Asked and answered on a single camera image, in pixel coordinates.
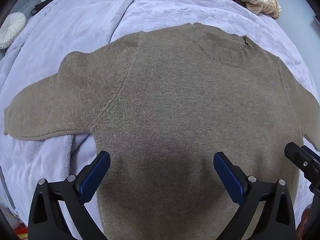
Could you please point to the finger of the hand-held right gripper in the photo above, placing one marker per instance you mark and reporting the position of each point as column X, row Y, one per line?
column 312, row 153
column 301, row 160

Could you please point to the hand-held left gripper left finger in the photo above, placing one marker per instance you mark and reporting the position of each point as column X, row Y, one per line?
column 93, row 177

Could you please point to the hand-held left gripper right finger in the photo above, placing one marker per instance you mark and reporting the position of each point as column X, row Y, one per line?
column 228, row 177

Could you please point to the olive brown knit sweater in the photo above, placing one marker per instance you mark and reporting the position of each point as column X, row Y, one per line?
column 190, row 110

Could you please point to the person's right hand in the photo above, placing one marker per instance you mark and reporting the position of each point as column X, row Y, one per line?
column 303, row 221

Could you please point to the red box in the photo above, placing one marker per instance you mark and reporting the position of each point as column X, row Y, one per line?
column 20, row 230

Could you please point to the lavender fleece blanket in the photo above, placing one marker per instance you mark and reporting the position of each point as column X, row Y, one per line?
column 82, row 17

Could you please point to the round white pleated cushion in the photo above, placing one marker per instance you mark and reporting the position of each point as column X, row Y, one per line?
column 11, row 30

